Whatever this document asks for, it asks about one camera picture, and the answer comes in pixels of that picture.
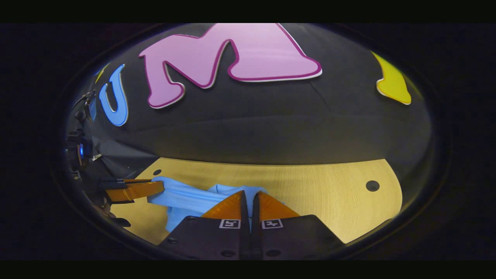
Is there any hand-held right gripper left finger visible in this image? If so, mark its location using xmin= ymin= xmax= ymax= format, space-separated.
xmin=158 ymin=190 xmax=251 ymax=260

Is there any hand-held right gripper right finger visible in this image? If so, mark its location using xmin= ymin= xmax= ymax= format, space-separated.
xmin=251 ymin=191 xmax=345 ymax=260

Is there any light blue T-shirt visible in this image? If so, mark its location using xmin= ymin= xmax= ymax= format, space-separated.
xmin=147 ymin=176 xmax=285 ymax=233

